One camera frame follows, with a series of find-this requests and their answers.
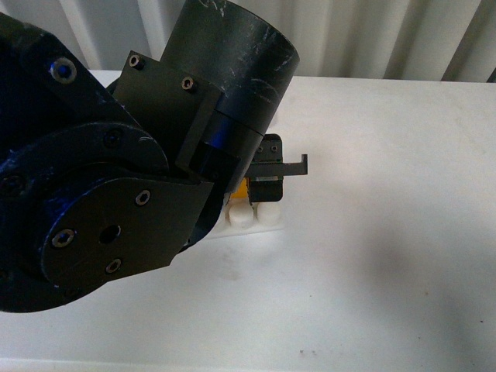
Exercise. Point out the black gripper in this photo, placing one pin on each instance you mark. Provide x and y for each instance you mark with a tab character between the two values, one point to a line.
267	170

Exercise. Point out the yellow two-stud block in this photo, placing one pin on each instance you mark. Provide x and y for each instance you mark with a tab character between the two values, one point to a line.
242	190

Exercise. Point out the white studded base plate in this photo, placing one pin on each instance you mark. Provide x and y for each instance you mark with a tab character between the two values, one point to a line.
240	218

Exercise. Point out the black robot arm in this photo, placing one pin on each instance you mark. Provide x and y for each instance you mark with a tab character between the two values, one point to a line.
100	183

